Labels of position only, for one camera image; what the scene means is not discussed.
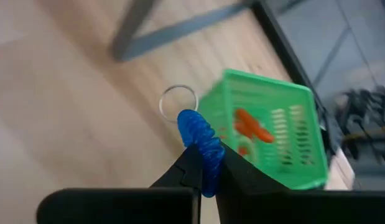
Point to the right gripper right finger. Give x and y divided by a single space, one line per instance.
304 208

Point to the grey metal shelf riser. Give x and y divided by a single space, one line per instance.
179 32

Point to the green plastic basket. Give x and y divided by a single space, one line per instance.
267 85

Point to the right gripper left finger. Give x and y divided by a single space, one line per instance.
117 207

